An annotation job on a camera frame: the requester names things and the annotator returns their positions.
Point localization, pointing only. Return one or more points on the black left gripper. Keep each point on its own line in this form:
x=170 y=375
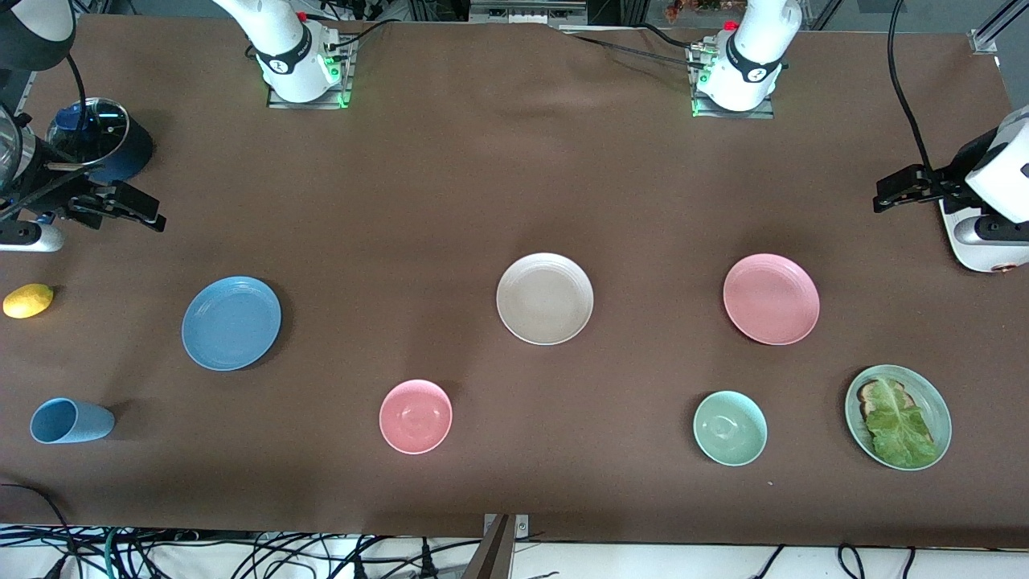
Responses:
x=954 y=175

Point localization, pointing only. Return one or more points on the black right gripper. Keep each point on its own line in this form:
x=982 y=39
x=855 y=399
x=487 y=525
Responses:
x=50 y=195

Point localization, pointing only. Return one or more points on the blue plate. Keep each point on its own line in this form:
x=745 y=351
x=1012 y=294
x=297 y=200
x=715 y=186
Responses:
x=231 y=323

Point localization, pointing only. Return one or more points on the pink plate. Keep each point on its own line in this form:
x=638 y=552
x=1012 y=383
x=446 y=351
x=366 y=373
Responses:
x=771 y=298

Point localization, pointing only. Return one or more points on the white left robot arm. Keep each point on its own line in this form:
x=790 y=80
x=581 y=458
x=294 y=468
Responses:
x=752 y=56

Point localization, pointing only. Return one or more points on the dark blue pot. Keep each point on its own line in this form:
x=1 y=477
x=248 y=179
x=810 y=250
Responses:
x=135 y=149

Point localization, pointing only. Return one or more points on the glass pot lid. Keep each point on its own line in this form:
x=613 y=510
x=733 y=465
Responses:
x=108 y=133

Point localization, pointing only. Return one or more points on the white toaster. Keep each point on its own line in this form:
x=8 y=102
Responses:
x=977 y=257

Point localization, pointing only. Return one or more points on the yellow lemon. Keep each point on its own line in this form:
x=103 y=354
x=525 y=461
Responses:
x=28 y=301

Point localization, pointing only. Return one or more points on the aluminium corner profile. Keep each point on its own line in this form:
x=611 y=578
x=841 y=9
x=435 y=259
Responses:
x=985 y=40

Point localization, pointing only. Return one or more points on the toasted bread slice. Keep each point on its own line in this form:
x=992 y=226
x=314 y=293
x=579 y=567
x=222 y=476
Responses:
x=867 y=394

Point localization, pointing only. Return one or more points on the green plate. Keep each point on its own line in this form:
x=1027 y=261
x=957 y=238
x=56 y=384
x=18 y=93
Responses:
x=936 y=402

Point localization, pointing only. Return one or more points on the blue cup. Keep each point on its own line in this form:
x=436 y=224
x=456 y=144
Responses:
x=71 y=420

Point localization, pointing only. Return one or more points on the green lettuce leaf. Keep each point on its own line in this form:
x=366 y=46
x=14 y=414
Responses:
x=896 y=426

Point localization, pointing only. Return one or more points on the red orange flower bunch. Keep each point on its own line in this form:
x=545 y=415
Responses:
x=695 y=8

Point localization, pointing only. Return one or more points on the green bowl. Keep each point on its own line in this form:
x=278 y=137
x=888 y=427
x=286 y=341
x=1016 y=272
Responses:
x=730 y=428

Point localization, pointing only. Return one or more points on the pink bowl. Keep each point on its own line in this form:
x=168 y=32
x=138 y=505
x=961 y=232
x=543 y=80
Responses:
x=416 y=416

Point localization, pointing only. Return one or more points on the brown table cloth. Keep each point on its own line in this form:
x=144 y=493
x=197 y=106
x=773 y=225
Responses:
x=482 y=161

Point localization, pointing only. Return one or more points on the beige plate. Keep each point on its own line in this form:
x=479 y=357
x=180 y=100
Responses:
x=545 y=298

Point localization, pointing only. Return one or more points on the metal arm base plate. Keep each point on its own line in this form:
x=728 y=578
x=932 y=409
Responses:
x=277 y=100
x=764 y=112

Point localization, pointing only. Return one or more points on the aluminium frame bar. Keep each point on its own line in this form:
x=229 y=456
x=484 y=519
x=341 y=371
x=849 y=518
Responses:
x=526 y=14

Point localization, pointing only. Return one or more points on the dark slanted post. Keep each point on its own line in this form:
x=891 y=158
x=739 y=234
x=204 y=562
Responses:
x=492 y=555

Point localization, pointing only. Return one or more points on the small metal bracket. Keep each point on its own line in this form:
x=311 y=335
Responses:
x=521 y=527

